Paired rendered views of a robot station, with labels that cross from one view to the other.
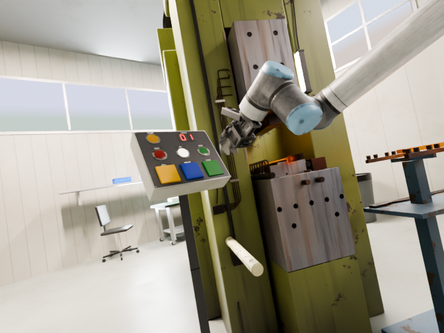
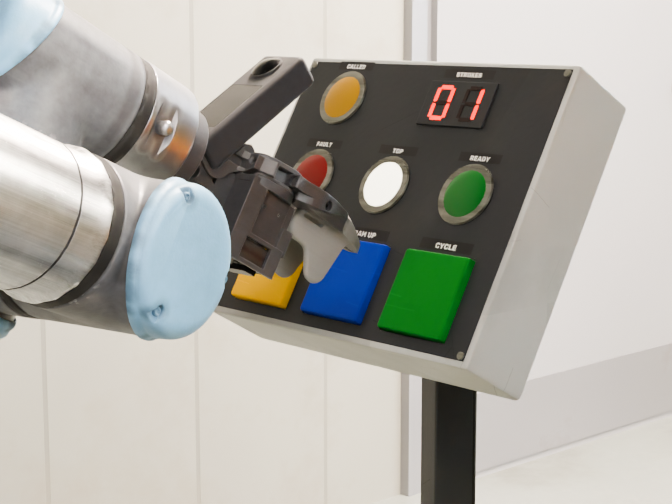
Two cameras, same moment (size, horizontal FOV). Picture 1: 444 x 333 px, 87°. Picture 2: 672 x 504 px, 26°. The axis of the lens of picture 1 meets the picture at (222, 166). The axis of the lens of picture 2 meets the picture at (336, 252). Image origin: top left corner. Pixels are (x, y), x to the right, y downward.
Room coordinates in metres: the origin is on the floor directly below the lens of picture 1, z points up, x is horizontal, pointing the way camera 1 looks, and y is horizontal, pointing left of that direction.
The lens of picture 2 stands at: (0.75, -1.16, 1.24)
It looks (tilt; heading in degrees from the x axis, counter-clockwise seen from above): 9 degrees down; 83
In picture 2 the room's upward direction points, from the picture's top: straight up
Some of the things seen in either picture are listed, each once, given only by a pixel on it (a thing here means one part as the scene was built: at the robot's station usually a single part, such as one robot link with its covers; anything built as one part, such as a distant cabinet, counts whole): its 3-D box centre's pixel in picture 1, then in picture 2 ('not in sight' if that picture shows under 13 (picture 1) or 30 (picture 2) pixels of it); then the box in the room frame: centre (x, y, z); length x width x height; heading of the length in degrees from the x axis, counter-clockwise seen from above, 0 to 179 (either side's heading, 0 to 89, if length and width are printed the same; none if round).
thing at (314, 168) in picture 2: (159, 154); (310, 176); (0.89, 0.23, 1.09); 0.05 x 0.03 x 0.04; 101
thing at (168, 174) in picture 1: (168, 174); (275, 267); (0.85, 0.20, 1.01); 0.07 x 0.05 x 0.07; 126
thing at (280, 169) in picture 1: (272, 170); not in sight; (1.41, -0.30, 0.96); 0.42 x 0.20 x 0.09; 11
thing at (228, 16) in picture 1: (240, 15); not in sight; (1.57, -0.31, 2.06); 0.44 x 0.41 x 0.47; 11
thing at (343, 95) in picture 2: (152, 139); (342, 97); (0.92, 0.25, 1.16); 0.05 x 0.03 x 0.04; 101
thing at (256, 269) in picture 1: (241, 252); not in sight; (1.05, -0.02, 0.62); 0.44 x 0.05 x 0.05; 11
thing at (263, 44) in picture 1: (260, 73); not in sight; (1.42, -0.34, 1.56); 0.42 x 0.39 x 0.40; 11
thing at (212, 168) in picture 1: (212, 168); (428, 296); (0.97, 0.04, 1.01); 0.07 x 0.05 x 0.07; 126
